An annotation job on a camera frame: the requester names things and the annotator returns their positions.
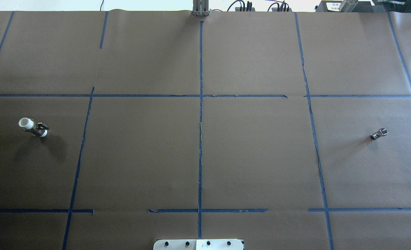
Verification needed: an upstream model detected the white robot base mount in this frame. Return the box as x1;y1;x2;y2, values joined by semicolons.
153;239;245;250

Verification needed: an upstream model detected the white PPR valve with metal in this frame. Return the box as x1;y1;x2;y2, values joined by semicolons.
18;117;50;138

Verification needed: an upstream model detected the dark equipment box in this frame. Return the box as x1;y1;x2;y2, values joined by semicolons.
315;0;391;13

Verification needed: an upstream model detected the small metal pipe fitting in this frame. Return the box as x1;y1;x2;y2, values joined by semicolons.
369;128;388;141

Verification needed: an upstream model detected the aluminium frame post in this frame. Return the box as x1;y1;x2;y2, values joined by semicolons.
192;0;210;16

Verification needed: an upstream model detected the black cable cluster left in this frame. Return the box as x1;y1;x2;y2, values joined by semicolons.
226;0;256;12

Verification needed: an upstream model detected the black cable cluster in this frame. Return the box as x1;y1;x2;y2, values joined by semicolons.
226;0;256;12
267;0;292;12

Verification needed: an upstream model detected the black cable cluster right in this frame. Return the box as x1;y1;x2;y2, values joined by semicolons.
267;0;292;12

